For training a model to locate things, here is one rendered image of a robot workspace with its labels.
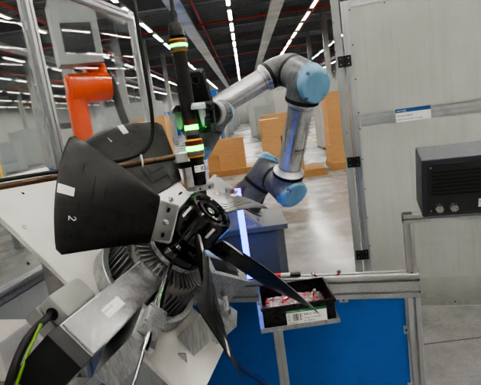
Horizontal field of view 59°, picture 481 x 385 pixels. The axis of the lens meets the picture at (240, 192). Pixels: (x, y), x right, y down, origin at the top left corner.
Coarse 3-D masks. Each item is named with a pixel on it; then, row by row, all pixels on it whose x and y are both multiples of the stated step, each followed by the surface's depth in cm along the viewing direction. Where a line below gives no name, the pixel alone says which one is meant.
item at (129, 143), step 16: (112, 128) 111; (128, 128) 112; (144, 128) 114; (160, 128) 117; (96, 144) 106; (112, 144) 108; (128, 144) 109; (144, 144) 110; (160, 144) 112; (128, 160) 107; (144, 176) 105; (160, 176) 106; (176, 176) 107
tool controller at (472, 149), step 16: (448, 144) 128; (464, 144) 126; (480, 144) 124; (416, 160) 131; (432, 160) 122; (448, 160) 121; (464, 160) 120; (480, 160) 119; (416, 176) 134; (432, 176) 123; (448, 176) 123; (464, 176) 122; (480, 176) 121; (416, 192) 137; (432, 192) 126; (448, 192) 125; (464, 192) 124; (480, 192) 123; (432, 208) 128; (448, 208) 127; (464, 208) 126; (480, 208) 125
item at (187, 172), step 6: (180, 156) 104; (186, 156) 105; (174, 162) 106; (180, 162) 104; (186, 162) 104; (180, 168) 104; (186, 168) 105; (186, 174) 105; (186, 180) 106; (192, 180) 106; (186, 186) 107; (192, 186) 106; (198, 186) 105; (204, 186) 105; (210, 186) 106
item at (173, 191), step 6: (174, 186) 106; (180, 186) 106; (162, 192) 104; (168, 192) 105; (174, 192) 105; (186, 192) 105; (162, 198) 104; (168, 198) 104; (174, 198) 104; (180, 198) 104; (186, 198) 104; (180, 204) 103
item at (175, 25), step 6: (174, 12) 100; (174, 18) 100; (174, 24) 100; (180, 24) 100; (174, 30) 100; (180, 30) 100; (174, 36) 103; (180, 36) 103; (192, 162) 106; (198, 162) 106; (192, 168) 106; (198, 168) 106; (204, 168) 107; (192, 174) 107; (198, 174) 106; (204, 174) 107; (198, 180) 107; (204, 180) 107; (204, 192) 108
